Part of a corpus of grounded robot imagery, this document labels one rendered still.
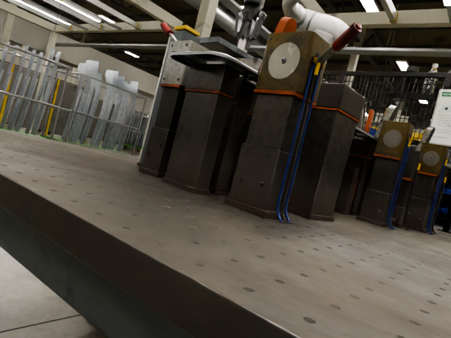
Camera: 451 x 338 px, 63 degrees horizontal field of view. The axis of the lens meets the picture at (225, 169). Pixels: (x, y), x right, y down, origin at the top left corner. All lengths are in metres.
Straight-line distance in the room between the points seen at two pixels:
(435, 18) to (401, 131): 4.85
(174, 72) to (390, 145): 0.74
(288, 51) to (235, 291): 0.55
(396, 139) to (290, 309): 1.08
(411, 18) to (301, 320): 6.00
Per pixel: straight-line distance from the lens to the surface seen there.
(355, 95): 0.97
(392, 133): 1.32
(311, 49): 0.74
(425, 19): 6.14
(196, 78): 0.87
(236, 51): 1.30
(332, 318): 0.29
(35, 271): 0.55
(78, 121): 8.80
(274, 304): 0.28
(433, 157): 1.64
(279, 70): 0.75
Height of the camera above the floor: 0.79
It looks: 2 degrees down
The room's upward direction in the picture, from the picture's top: 14 degrees clockwise
